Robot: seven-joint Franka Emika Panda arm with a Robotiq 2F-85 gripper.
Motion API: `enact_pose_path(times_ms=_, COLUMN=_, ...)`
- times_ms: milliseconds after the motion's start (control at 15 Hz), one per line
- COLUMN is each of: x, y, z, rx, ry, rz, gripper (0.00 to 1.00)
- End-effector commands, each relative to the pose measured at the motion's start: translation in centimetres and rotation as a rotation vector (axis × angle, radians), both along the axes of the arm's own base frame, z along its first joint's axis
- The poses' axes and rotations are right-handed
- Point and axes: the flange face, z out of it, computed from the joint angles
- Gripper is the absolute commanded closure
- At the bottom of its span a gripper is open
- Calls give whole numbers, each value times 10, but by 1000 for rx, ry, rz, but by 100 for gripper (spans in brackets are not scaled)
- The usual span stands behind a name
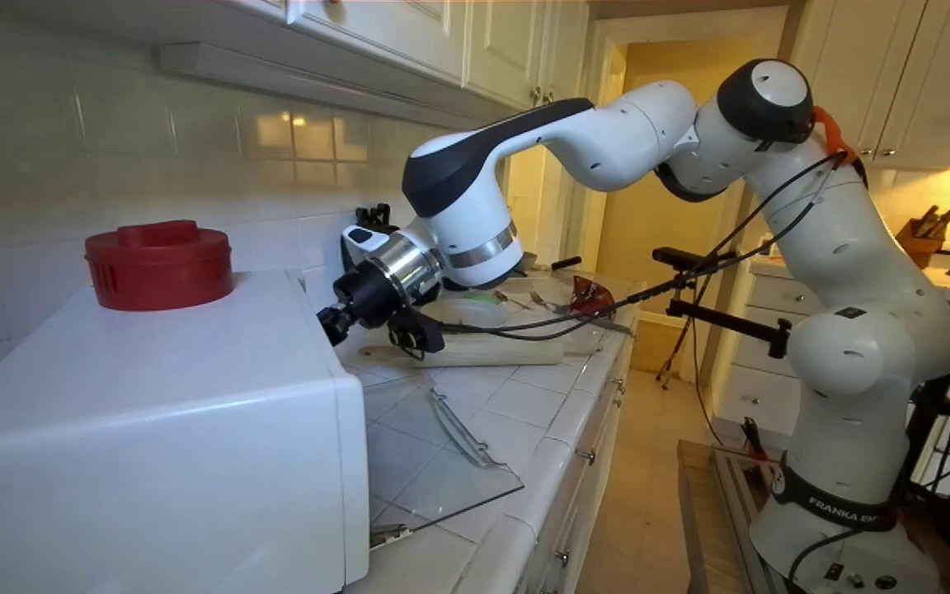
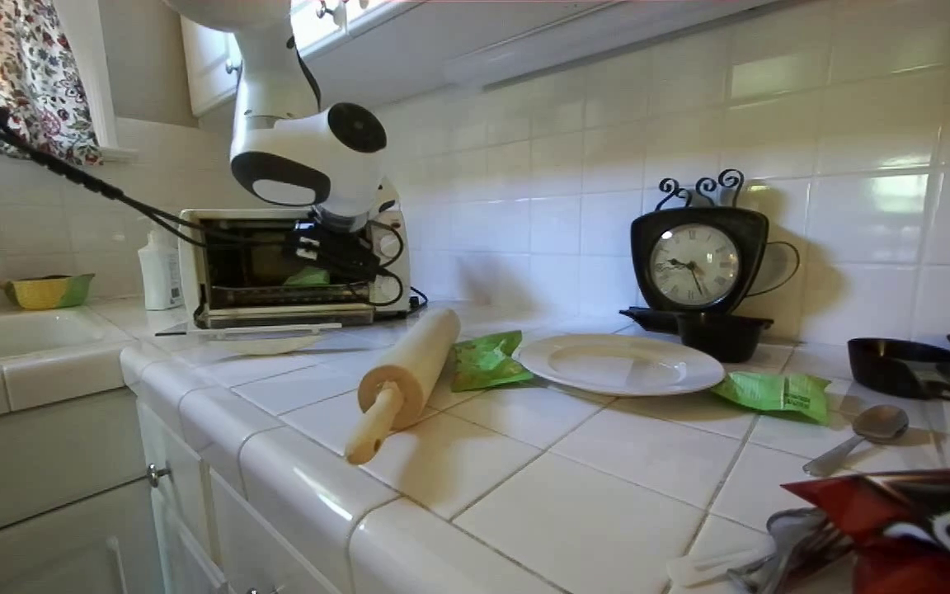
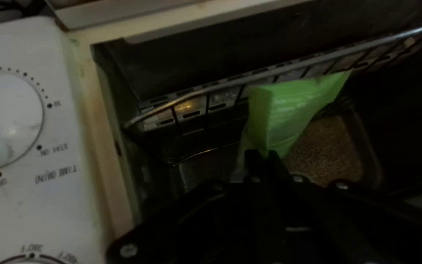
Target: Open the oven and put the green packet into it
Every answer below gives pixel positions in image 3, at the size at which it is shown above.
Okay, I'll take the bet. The green cloth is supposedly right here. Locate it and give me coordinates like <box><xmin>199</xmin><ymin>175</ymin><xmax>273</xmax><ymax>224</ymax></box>
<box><xmin>237</xmin><ymin>70</ymin><xmax>353</xmax><ymax>162</ymax></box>

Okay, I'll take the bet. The white oven dial knob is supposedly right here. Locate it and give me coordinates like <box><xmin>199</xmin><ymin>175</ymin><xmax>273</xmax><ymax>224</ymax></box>
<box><xmin>0</xmin><ymin>62</ymin><xmax>47</xmax><ymax>172</ymax></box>
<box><xmin>0</xmin><ymin>250</ymin><xmax>82</xmax><ymax>264</ymax></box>

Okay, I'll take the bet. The white toaster oven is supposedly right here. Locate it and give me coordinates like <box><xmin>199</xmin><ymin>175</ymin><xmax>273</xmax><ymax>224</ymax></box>
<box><xmin>0</xmin><ymin>0</ymin><xmax>422</xmax><ymax>264</ymax></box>

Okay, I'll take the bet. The dark oven tray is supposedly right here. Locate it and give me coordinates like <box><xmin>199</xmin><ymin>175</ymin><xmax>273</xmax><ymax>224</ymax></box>
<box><xmin>278</xmin><ymin>103</ymin><xmax>384</xmax><ymax>193</ymax></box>

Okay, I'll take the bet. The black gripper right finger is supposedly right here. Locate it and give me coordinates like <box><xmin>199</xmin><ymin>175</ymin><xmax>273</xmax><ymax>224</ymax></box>
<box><xmin>265</xmin><ymin>149</ymin><xmax>422</xmax><ymax>264</ymax></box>

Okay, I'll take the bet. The metal oven rack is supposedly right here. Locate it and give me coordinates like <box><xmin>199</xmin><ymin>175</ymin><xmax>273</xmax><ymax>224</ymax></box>
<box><xmin>122</xmin><ymin>18</ymin><xmax>422</xmax><ymax>134</ymax></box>

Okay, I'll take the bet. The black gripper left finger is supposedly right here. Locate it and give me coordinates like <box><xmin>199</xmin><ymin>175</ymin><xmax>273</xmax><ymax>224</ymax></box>
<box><xmin>106</xmin><ymin>147</ymin><xmax>268</xmax><ymax>264</ymax></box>

